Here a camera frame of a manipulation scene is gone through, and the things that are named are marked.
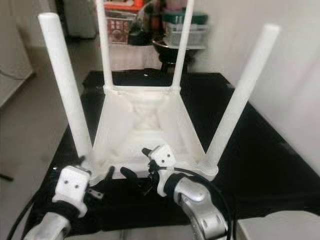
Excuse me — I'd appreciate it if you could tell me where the black bag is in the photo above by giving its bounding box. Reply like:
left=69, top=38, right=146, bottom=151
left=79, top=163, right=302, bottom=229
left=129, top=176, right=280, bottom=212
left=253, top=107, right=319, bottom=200
left=127, top=7, right=156, bottom=46

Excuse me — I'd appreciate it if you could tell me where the clear plastic drawer box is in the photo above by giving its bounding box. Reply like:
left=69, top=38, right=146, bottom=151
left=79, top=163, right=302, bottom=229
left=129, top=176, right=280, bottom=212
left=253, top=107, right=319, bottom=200
left=164, top=22, right=208, bottom=48

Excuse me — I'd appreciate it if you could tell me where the red printed carton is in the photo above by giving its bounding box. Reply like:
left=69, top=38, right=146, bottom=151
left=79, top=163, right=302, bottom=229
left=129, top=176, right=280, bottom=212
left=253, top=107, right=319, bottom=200
left=112, top=12, right=133, bottom=45

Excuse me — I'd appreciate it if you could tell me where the green box lid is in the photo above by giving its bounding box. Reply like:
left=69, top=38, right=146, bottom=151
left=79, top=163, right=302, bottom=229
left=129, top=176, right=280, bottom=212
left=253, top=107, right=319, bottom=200
left=162, top=11, right=208, bottom=26

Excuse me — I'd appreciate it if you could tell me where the orange box lid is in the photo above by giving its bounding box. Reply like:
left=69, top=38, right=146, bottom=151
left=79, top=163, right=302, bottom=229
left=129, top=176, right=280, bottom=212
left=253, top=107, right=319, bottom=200
left=105, top=2, right=143, bottom=13

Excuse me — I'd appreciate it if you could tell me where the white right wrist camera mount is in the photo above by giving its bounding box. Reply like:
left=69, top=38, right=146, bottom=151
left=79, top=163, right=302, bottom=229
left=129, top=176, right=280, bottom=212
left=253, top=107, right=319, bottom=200
left=152, top=145, right=181, bottom=197

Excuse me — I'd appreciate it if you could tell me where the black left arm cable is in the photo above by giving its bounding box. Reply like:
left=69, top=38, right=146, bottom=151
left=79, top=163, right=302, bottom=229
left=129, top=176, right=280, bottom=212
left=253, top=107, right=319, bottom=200
left=7, top=190, right=46, bottom=240

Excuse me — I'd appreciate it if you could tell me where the thin black wall cable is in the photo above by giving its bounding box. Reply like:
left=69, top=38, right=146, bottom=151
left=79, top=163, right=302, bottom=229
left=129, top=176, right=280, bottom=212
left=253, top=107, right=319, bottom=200
left=0, top=70, right=33, bottom=81

